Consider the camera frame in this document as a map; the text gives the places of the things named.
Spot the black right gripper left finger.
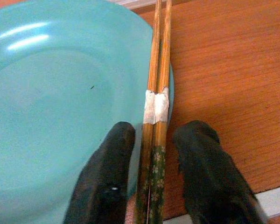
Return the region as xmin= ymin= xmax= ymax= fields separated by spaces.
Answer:
xmin=63 ymin=121 xmax=136 ymax=224

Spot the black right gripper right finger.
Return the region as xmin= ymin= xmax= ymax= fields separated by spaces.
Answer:
xmin=172 ymin=120 xmax=266 ymax=224

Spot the white tape band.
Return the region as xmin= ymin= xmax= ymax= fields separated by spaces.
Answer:
xmin=143 ymin=86 xmax=170 ymax=125

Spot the teal plate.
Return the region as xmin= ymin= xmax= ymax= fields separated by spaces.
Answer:
xmin=0 ymin=0 xmax=175 ymax=224

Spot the bamboo chopstick green floral handle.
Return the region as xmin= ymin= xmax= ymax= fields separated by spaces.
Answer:
xmin=133 ymin=0 xmax=163 ymax=224
xmin=149 ymin=0 xmax=173 ymax=224

